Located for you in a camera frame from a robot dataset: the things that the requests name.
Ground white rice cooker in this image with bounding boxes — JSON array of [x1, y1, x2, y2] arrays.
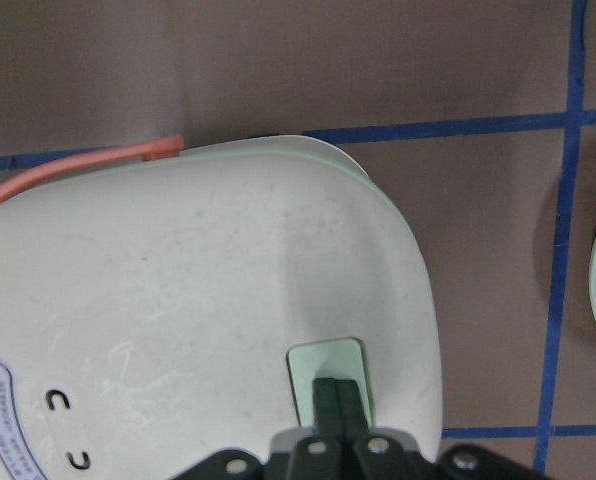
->
[[0, 136, 442, 479]]

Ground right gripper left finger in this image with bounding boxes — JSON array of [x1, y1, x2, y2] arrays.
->
[[285, 378, 343, 480]]

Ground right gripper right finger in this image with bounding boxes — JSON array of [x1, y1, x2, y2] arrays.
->
[[334, 379, 428, 479]]

